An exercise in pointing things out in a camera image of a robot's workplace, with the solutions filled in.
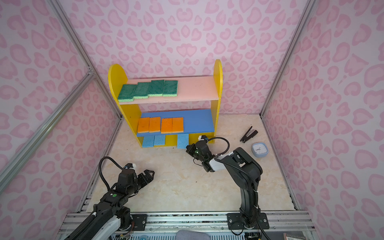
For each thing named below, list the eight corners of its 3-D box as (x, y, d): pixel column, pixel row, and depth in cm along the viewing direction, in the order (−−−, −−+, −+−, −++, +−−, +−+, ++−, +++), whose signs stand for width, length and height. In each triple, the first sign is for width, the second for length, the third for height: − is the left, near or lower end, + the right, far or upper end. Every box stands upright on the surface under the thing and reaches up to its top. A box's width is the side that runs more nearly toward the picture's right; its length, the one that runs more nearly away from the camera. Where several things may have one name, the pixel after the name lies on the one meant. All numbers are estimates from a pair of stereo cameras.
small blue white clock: (254, 157, 98) (255, 154, 95) (250, 145, 104) (252, 142, 101) (268, 157, 98) (270, 154, 95) (264, 145, 104) (266, 142, 101)
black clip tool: (245, 144, 105) (246, 142, 102) (238, 139, 107) (239, 137, 105) (257, 132, 111) (258, 130, 109) (250, 128, 114) (251, 126, 112)
